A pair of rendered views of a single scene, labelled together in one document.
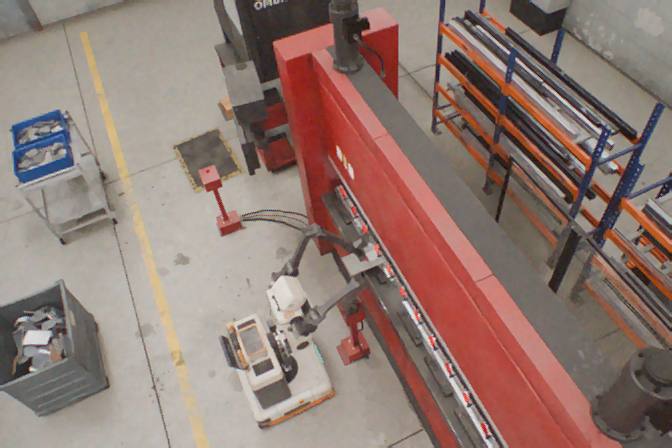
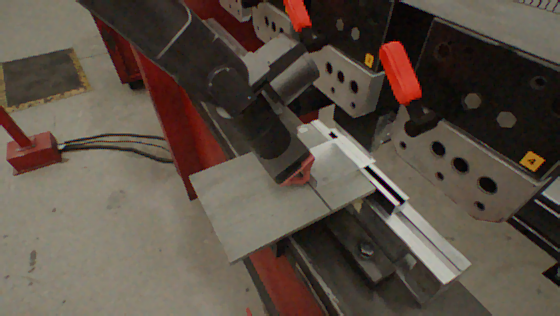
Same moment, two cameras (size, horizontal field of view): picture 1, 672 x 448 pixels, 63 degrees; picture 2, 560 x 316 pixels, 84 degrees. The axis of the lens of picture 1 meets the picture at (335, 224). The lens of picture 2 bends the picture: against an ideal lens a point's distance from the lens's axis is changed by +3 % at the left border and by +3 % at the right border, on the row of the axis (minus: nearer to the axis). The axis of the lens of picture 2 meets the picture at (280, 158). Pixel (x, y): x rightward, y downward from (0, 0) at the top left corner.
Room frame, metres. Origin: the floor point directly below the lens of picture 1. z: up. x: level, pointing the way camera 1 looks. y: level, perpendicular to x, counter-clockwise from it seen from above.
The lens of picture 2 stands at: (2.02, -0.09, 1.39)
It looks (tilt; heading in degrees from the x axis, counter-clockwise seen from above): 46 degrees down; 348
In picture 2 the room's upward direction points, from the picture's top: straight up
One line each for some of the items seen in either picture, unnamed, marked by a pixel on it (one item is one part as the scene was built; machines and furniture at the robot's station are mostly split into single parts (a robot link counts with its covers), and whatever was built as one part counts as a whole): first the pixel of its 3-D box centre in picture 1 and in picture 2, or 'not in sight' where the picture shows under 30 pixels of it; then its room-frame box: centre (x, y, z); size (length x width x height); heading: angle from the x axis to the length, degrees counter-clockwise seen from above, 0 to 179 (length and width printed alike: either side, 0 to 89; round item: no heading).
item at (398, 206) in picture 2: not in sight; (359, 167); (2.36, -0.32, 0.98); 0.20 x 0.03 x 0.03; 17
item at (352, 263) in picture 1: (361, 260); (280, 183); (2.34, -0.16, 1.00); 0.26 x 0.18 x 0.01; 107
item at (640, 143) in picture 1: (519, 121); not in sight; (3.74, -1.84, 0.87); 2.20 x 0.50 x 1.75; 18
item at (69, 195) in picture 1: (64, 179); not in sight; (4.22, 2.75, 0.47); 0.90 x 0.66 x 0.95; 18
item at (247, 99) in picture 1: (253, 124); not in sight; (3.44, 0.54, 1.53); 0.51 x 0.25 x 0.85; 10
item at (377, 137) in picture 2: not in sight; (356, 122); (2.39, -0.31, 1.07); 0.10 x 0.02 x 0.10; 17
